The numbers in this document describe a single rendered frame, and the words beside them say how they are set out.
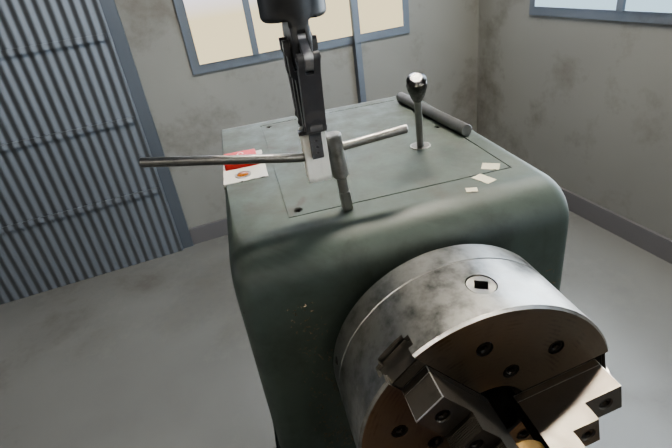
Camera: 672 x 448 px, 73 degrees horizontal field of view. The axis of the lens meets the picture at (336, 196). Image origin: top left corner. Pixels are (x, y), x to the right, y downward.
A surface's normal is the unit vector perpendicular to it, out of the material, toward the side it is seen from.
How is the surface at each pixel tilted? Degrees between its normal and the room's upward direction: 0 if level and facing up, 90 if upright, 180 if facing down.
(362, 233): 35
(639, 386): 0
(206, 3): 90
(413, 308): 25
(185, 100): 90
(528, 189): 29
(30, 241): 90
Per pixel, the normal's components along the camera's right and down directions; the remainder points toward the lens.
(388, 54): 0.36, 0.39
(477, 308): -0.20, -0.86
